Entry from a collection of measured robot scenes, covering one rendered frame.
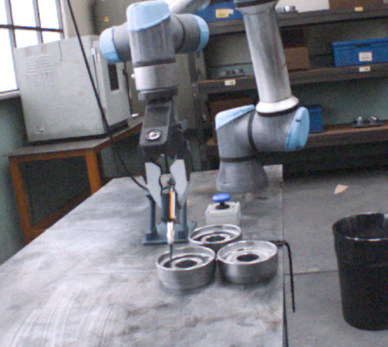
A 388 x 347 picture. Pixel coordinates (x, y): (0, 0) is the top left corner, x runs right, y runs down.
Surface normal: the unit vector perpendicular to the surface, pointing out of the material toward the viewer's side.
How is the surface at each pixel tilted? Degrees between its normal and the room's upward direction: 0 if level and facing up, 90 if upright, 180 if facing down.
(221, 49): 90
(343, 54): 90
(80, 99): 93
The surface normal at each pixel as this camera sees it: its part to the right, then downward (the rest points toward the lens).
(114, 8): -0.17, 0.19
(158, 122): -0.18, -0.73
